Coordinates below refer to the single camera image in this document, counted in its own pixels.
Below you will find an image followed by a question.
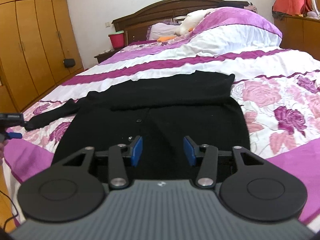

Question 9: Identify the black button cardigan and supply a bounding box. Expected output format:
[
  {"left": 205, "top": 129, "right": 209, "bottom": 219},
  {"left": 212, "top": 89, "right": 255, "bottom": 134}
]
[{"left": 25, "top": 71, "right": 250, "bottom": 164}]

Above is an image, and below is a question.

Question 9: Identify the person's left hand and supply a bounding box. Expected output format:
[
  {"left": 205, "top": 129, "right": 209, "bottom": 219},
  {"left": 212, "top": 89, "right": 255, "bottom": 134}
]
[{"left": 0, "top": 140, "right": 8, "bottom": 165}]

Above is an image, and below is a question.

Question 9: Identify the small black hanging pouch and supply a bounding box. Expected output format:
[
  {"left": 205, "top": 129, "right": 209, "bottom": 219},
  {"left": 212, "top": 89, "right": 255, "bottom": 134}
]
[{"left": 63, "top": 58, "right": 76, "bottom": 68}]

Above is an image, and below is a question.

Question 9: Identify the wooden wardrobe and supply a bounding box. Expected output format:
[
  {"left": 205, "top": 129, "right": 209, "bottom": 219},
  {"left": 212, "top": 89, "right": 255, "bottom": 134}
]
[{"left": 1, "top": 0, "right": 84, "bottom": 112}]

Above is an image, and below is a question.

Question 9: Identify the dark wooden nightstand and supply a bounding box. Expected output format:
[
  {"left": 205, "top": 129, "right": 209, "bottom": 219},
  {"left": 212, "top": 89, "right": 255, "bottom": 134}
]
[{"left": 94, "top": 49, "right": 120, "bottom": 63}]

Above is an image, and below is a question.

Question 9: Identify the pink floral bed quilt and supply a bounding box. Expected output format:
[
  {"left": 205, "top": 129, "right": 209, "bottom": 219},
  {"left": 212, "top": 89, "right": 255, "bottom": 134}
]
[{"left": 1, "top": 7, "right": 319, "bottom": 230}]

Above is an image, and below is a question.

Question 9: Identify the red plastic bucket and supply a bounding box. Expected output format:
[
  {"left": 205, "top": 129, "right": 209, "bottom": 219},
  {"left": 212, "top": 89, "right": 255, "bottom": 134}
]
[{"left": 108, "top": 30, "right": 125, "bottom": 49}]

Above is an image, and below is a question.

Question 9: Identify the orange cloth item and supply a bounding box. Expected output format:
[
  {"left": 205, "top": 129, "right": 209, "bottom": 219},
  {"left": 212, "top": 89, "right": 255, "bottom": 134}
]
[{"left": 157, "top": 36, "right": 177, "bottom": 42}]

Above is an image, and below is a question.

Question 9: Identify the lilac pillow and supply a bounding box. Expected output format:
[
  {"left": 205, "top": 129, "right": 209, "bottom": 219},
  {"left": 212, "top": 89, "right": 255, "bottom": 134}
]
[{"left": 146, "top": 22, "right": 180, "bottom": 41}]

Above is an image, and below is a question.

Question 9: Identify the dark wooden headboard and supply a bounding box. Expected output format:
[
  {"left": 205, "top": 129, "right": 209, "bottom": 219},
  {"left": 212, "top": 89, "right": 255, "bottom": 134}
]
[{"left": 111, "top": 0, "right": 251, "bottom": 48}]

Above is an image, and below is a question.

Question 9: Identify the white plush toy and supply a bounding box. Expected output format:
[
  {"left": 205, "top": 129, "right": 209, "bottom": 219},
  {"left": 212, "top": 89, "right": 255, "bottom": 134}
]
[{"left": 174, "top": 8, "right": 215, "bottom": 36}]

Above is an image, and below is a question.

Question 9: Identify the wooden side cabinet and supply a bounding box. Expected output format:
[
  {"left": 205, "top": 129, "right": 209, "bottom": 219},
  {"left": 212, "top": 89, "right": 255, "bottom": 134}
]
[{"left": 274, "top": 16, "right": 320, "bottom": 60}]

